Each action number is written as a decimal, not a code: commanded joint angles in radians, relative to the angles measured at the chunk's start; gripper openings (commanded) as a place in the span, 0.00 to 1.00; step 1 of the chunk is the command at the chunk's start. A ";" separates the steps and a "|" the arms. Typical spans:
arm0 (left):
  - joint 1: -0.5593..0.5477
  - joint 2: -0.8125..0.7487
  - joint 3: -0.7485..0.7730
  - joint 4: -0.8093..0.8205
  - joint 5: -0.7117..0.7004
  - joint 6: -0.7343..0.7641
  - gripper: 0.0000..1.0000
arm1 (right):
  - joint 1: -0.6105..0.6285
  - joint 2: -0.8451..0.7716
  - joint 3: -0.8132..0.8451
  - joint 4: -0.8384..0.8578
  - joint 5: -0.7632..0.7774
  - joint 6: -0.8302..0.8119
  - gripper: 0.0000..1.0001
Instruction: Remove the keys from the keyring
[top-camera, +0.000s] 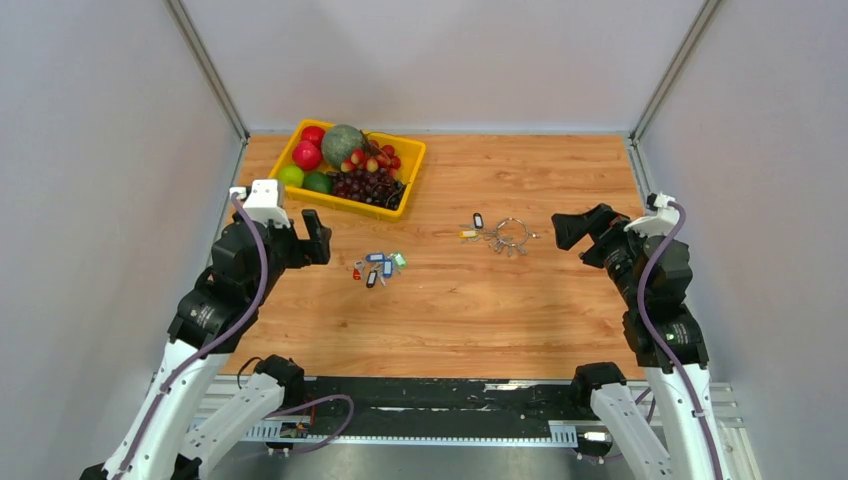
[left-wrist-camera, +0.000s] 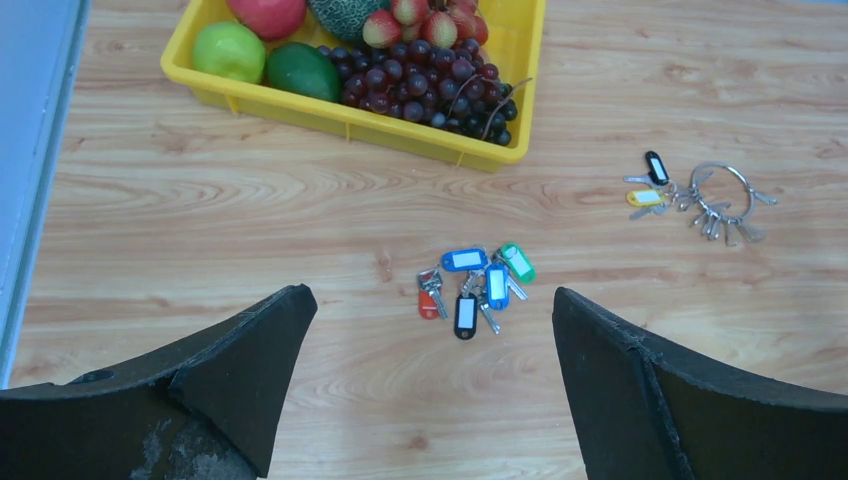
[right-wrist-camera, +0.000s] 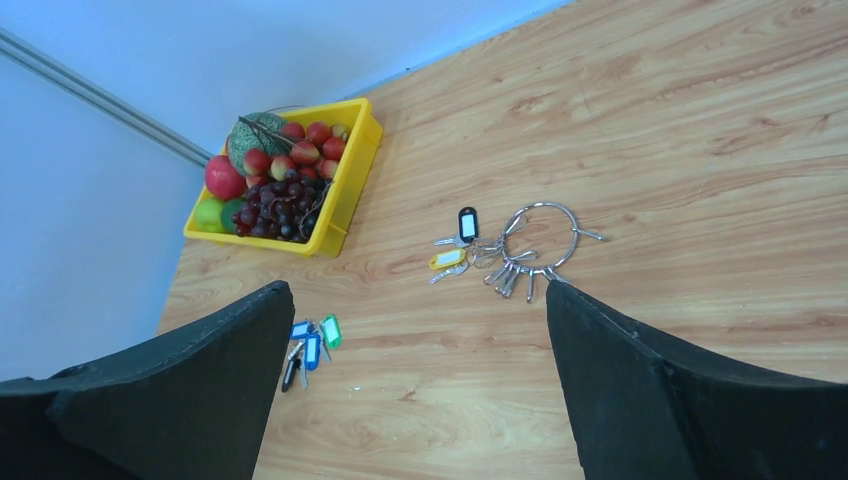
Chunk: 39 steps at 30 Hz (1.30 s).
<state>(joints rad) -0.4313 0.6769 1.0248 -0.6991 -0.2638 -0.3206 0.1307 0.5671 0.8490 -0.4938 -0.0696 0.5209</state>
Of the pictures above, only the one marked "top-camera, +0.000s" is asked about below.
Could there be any green melon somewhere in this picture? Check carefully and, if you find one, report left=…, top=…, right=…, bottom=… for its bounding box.
left=321, top=124, right=366, bottom=169

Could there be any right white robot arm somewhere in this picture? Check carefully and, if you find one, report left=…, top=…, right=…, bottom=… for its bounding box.
left=551, top=194, right=731, bottom=479

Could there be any red apple front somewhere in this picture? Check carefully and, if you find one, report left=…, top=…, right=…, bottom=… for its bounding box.
left=292, top=140, right=323, bottom=171

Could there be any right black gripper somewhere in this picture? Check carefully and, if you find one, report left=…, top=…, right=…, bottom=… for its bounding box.
left=549, top=202, right=655, bottom=307

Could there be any red lychee cluster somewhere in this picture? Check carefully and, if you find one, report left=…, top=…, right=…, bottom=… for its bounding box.
left=339, top=140, right=402, bottom=179

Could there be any light green lime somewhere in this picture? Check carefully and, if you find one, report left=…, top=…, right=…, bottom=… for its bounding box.
left=277, top=164, right=305, bottom=188

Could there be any large silver keyring with clips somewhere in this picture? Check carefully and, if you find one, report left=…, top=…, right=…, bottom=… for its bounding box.
left=480, top=217, right=541, bottom=257

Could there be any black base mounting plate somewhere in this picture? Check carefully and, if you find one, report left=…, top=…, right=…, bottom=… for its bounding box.
left=281, top=377, right=612, bottom=457

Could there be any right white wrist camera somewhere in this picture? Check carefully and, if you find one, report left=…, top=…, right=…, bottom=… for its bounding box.
left=624, top=192, right=680, bottom=237

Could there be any red apple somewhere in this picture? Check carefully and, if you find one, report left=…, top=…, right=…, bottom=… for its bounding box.
left=300, top=125, right=326, bottom=149
left=292, top=140, right=323, bottom=171

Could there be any aluminium frame rail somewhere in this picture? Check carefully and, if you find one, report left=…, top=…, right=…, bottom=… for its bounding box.
left=192, top=374, right=743, bottom=448

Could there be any dark green lime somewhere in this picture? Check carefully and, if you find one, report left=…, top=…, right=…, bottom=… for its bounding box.
left=302, top=171, right=335, bottom=195

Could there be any pile of coloured tagged keys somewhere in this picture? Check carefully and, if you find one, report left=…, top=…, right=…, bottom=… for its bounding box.
left=352, top=252, right=408, bottom=289

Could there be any red apple back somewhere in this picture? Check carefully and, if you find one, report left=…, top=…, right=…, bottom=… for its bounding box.
left=300, top=125, right=326, bottom=149

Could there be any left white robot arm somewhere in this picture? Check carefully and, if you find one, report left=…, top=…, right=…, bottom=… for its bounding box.
left=81, top=209, right=332, bottom=479

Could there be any purple grape bunch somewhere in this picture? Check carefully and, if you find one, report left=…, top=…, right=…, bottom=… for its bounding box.
left=326, top=169, right=407, bottom=211

